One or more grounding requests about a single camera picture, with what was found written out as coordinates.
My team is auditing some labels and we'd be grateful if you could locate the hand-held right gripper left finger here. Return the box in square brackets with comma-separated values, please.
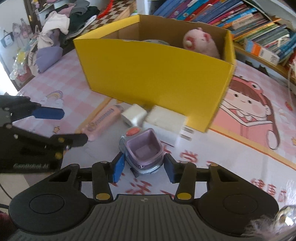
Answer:
[35, 152, 126, 201]

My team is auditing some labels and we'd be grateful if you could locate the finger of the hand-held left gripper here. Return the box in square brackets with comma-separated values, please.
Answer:
[9, 125, 89, 161]
[0, 94, 65, 121]

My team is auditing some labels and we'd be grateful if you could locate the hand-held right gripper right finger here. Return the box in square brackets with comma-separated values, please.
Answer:
[164, 153, 251, 201]

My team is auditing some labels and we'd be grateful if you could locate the grey and purple toy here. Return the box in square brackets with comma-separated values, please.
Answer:
[119, 127, 165, 178]

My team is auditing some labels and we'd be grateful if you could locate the pink utility knife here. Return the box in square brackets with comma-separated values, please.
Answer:
[82, 104, 124, 142]

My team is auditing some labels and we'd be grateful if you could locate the yellow cardboard box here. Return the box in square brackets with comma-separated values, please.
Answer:
[73, 14, 237, 133]

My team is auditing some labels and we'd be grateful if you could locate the pink plush pig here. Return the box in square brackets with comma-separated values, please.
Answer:
[183, 27, 221, 58]

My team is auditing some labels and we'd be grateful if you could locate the cream rectangular box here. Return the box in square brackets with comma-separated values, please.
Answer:
[142, 105, 194, 147]

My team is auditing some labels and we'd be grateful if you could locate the lilac garment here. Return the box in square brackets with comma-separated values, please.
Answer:
[36, 45, 63, 74]

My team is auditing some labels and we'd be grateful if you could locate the clear plastic water bottle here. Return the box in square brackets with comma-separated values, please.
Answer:
[9, 54, 26, 80]

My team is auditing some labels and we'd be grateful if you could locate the white charger block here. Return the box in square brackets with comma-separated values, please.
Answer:
[121, 103, 148, 128]

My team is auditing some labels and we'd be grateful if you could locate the pink checked printed tablecloth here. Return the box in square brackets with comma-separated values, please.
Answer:
[0, 50, 296, 232]

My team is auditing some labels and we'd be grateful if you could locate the dark blue hanging bag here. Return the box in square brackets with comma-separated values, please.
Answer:
[0, 30, 15, 48]

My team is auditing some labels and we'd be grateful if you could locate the cream garment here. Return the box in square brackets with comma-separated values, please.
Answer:
[37, 11, 70, 49]

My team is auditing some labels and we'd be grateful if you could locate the black garment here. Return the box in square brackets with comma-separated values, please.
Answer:
[61, 6, 100, 47]

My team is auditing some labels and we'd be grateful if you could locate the grey garment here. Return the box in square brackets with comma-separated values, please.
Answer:
[68, 0, 90, 11]

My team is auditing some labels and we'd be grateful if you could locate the red stick toy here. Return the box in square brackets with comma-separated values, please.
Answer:
[97, 0, 115, 19]

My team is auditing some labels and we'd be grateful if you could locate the wooden chessboard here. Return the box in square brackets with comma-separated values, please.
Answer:
[96, 0, 137, 26]

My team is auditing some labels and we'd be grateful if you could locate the orange and white carton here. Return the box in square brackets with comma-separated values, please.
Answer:
[244, 37, 280, 66]

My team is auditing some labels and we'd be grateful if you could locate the row of colourful children's books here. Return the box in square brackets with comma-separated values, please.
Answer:
[153, 0, 296, 65]

